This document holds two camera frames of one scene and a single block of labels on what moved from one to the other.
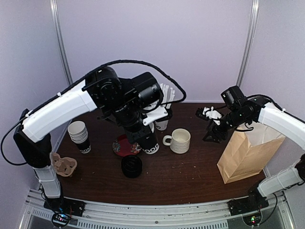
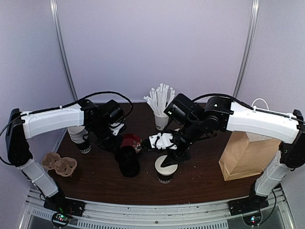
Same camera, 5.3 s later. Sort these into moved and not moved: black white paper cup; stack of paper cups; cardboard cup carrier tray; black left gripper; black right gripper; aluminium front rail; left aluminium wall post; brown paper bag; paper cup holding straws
Moved: black left gripper; black white paper cup; black right gripper
Not moved: left aluminium wall post; cardboard cup carrier tray; aluminium front rail; brown paper bag; stack of paper cups; paper cup holding straws
